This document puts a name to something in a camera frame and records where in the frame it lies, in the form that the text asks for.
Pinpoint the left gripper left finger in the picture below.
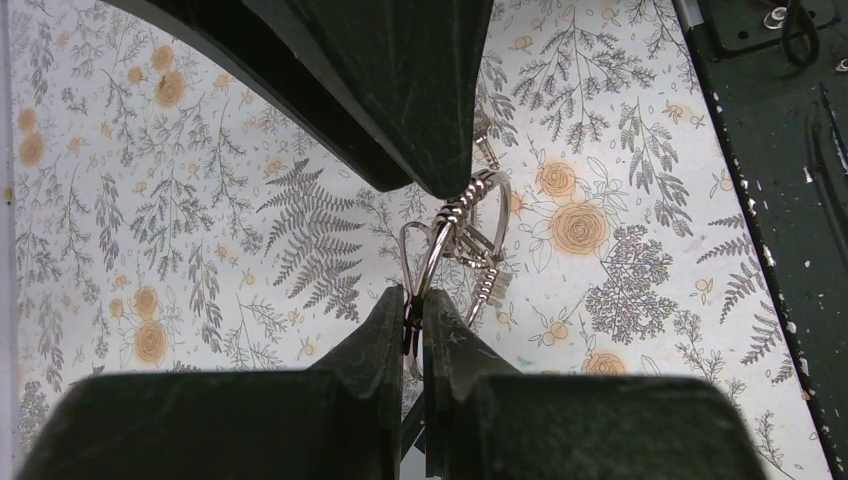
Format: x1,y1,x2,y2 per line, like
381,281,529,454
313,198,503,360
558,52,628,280
19,286,404,479

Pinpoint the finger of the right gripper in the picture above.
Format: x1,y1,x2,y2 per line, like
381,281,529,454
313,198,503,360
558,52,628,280
119,0,493,199

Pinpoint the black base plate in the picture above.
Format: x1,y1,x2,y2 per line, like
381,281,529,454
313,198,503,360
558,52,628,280
675,1,847,479

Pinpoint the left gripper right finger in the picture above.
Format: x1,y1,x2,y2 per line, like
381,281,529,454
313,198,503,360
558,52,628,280
422,290,764,479

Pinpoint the silver keyring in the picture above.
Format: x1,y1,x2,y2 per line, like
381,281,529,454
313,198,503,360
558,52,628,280
399,111,512,381

